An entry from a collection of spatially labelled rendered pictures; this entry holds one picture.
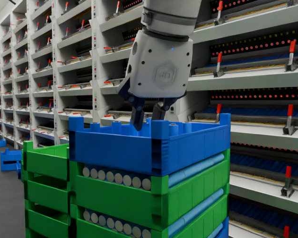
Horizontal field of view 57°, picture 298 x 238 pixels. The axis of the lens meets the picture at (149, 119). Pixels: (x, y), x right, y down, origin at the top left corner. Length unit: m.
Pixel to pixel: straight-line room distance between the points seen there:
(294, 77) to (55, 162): 0.71
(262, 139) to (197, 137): 0.51
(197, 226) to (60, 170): 0.35
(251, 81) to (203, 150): 0.52
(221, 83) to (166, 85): 0.62
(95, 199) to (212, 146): 0.24
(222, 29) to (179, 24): 0.68
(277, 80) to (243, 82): 0.12
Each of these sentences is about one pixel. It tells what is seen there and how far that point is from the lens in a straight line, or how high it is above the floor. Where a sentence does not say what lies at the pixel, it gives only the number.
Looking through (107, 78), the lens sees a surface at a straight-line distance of 1.78.
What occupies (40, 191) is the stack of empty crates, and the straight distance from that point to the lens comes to 0.78.
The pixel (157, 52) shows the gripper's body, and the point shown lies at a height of 0.66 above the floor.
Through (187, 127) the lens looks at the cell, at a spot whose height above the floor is 0.54.
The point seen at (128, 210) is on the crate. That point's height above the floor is 0.42.
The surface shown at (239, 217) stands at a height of 0.15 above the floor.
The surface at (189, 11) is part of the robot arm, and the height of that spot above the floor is 0.71.
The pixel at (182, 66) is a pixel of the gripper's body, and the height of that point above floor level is 0.64.
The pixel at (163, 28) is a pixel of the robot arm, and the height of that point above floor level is 0.69.
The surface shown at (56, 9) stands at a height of 1.33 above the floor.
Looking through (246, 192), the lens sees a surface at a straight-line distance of 1.05.
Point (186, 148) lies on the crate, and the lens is 0.46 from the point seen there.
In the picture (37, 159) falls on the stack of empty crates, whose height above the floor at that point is 0.44.
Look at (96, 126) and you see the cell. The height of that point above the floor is 0.54.
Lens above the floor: 0.59
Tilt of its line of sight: 4 degrees down
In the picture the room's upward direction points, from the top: straight up
